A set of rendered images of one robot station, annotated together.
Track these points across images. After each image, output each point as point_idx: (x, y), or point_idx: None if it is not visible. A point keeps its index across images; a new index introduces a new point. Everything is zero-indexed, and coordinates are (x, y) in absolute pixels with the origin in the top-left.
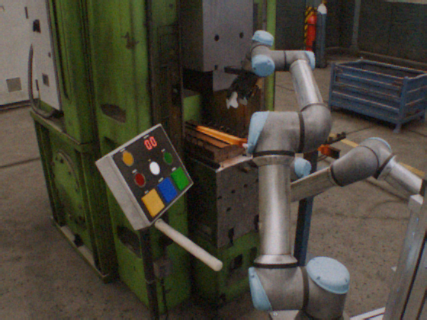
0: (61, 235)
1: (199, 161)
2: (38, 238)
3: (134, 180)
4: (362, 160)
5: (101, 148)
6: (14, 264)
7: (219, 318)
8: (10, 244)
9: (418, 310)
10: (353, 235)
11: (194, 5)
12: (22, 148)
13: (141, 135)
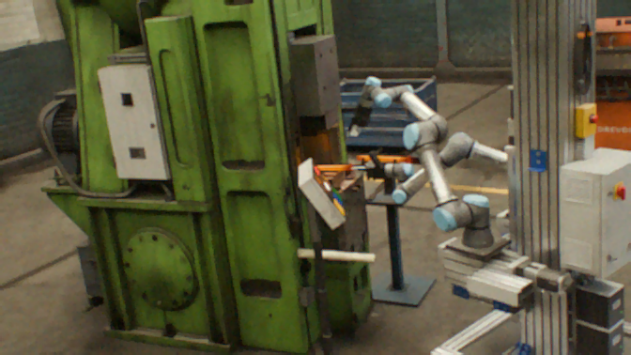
0: (132, 342)
1: None
2: (106, 353)
3: (327, 192)
4: (459, 146)
5: (222, 204)
6: None
7: (361, 337)
8: None
9: (530, 198)
10: (428, 252)
11: (307, 65)
12: None
13: (311, 165)
